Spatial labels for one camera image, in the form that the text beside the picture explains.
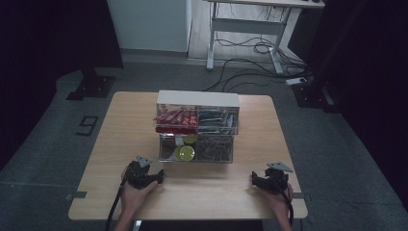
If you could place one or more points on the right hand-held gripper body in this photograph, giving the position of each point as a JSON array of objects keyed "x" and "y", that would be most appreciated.
[{"x": 276, "y": 181}]

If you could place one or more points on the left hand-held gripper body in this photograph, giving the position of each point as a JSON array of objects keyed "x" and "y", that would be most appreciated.
[{"x": 138, "y": 176}]

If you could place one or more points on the pile of dark brown packets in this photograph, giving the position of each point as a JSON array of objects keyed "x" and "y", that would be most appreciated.
[{"x": 166, "y": 149}]

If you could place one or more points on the clear organizer with white top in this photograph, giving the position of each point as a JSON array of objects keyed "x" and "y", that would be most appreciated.
[{"x": 197, "y": 97}]

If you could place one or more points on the person's left hand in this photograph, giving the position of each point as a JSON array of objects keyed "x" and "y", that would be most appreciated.
[{"x": 133, "y": 197}]

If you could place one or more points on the person's right hand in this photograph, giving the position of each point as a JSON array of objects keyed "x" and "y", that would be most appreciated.
[{"x": 280, "y": 203}]

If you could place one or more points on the yellow-green round cup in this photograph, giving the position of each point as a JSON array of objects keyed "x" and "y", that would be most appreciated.
[
  {"x": 186, "y": 153},
  {"x": 190, "y": 138}
]

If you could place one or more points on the small white packet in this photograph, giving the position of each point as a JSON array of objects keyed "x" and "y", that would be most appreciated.
[{"x": 179, "y": 141}]

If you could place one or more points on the metal table leg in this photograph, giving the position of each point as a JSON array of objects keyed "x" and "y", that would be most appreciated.
[{"x": 137, "y": 225}]

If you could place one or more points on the pile of thin dark sticks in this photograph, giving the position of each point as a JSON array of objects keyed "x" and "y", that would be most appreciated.
[{"x": 214, "y": 148}]

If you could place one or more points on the stack of red packets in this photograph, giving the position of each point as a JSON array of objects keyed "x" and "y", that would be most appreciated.
[{"x": 176, "y": 120}]

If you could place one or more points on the stack of dark packets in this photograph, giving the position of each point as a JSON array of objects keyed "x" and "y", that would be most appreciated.
[{"x": 216, "y": 122}]

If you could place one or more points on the black stand base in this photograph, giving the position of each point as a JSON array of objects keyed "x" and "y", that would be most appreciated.
[
  {"x": 93, "y": 86},
  {"x": 312, "y": 96}
]

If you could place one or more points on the white power strip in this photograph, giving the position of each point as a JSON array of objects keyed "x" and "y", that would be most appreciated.
[{"x": 296, "y": 81}]

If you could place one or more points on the black curtain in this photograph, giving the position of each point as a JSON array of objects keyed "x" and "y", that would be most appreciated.
[
  {"x": 48, "y": 48},
  {"x": 369, "y": 64}
]

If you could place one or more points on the white cabinet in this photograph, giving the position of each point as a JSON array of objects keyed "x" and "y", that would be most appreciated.
[{"x": 150, "y": 24}]

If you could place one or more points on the white desk with metal legs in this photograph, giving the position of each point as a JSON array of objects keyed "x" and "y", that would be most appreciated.
[{"x": 250, "y": 26}]

